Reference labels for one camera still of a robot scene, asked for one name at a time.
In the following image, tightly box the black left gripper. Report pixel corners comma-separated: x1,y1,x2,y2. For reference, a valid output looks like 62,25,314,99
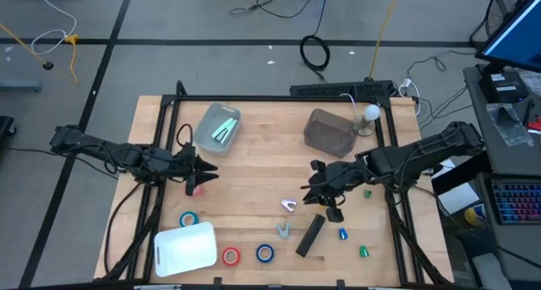
168,142,221,197

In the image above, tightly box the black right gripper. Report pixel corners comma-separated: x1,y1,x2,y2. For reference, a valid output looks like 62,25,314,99
300,159,369,224

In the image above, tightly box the black stapler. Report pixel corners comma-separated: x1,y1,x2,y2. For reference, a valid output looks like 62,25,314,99
294,213,327,259

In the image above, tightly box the blue tape roll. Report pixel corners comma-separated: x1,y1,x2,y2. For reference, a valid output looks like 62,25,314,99
254,243,276,264

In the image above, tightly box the red tape roll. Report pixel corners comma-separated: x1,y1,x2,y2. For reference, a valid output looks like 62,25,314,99
221,246,243,267

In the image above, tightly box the mint green stapler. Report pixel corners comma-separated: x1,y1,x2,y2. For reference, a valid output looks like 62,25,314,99
210,117,238,145

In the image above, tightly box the teal tape roll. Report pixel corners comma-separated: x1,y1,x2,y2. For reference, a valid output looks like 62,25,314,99
178,210,200,228

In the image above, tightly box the light grey plastic bin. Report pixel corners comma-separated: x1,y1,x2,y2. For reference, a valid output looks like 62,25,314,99
193,101,243,158

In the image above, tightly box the smoky translucent plastic bin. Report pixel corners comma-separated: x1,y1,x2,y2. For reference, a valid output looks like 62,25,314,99
303,107,359,159

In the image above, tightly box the white plastic bin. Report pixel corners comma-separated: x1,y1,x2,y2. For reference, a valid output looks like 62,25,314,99
153,221,219,278

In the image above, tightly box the white light bulb lamp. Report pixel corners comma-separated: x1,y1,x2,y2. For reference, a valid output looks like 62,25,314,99
352,103,382,138

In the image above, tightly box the black perforated power strip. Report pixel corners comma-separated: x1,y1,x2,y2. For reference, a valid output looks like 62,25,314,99
289,79,396,100

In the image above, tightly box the white paper sheet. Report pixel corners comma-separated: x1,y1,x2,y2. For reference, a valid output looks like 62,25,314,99
437,182,482,216

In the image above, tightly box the grey side desk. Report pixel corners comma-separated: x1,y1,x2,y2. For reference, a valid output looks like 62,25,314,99
462,63,541,282

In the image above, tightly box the backlit keyboard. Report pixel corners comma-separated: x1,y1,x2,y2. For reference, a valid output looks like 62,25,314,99
491,179,541,227

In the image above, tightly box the clear plastic bag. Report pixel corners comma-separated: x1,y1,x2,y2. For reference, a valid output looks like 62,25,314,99
485,102,535,148

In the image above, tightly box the grey cart base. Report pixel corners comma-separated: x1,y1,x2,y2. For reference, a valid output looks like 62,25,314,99
0,79,43,93

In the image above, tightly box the black mini computer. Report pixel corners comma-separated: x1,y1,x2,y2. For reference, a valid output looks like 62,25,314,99
478,70,531,105

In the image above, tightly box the computer monitor blue screen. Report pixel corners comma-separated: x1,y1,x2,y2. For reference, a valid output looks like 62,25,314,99
474,0,541,74

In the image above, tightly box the black floor fan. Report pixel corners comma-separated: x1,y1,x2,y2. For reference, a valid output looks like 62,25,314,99
468,0,538,51

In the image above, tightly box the coiled black cable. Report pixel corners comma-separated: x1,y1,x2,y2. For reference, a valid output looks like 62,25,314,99
298,34,332,83

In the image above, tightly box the yellow hanging cable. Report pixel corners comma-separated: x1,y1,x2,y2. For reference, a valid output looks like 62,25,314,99
368,0,403,81

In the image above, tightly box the thin yellow floor cord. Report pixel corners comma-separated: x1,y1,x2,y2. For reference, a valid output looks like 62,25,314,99
0,22,80,85

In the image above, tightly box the white floor cable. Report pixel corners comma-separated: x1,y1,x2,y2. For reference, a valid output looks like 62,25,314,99
30,0,79,57

